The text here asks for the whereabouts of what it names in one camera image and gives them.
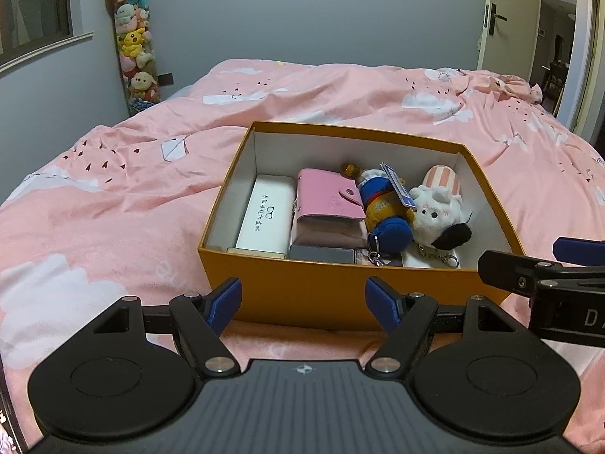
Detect white glasses case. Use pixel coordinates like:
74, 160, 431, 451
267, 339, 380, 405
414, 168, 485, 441
235, 175, 295, 256

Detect dark window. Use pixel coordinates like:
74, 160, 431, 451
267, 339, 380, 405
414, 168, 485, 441
0, 0, 93, 74

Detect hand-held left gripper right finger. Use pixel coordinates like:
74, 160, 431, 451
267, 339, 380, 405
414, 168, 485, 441
365, 275, 516, 378

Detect pink card holder wallet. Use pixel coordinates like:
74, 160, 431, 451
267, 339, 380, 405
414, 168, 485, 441
295, 169, 366, 223

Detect pink printed blanket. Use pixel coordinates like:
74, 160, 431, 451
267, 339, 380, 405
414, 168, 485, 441
0, 59, 605, 454

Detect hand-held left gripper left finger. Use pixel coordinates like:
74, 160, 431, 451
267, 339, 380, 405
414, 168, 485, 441
92, 277, 243, 378

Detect clear tube of plush toys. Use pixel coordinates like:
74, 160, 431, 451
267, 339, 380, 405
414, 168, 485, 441
105, 0, 161, 117

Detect small gold box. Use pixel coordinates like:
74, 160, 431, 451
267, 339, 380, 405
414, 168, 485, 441
226, 246, 287, 260

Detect phone with lit screen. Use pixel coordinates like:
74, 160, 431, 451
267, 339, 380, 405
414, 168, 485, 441
0, 359, 24, 452

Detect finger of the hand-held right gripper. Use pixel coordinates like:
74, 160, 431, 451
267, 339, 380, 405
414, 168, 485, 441
554, 237, 605, 262
477, 250, 605, 296

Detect orange cardboard box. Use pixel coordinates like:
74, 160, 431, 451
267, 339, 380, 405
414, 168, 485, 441
197, 121, 527, 332

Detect dark photo card pack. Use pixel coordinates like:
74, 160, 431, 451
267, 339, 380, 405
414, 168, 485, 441
354, 250, 402, 268

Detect grey square box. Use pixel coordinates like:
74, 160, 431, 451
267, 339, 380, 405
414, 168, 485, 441
288, 244, 356, 264

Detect white plush dog striped hat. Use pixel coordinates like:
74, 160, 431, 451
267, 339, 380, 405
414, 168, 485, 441
407, 165, 473, 270

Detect duck plush keychain blue tag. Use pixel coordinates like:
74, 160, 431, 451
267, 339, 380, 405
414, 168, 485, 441
340, 161, 417, 266

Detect white door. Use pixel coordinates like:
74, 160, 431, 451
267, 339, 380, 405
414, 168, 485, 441
477, 0, 544, 74

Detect pale pink wallet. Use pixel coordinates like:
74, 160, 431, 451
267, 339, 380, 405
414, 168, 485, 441
289, 213, 368, 249

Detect black door handle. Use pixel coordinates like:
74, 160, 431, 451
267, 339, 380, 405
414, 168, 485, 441
486, 4, 507, 36

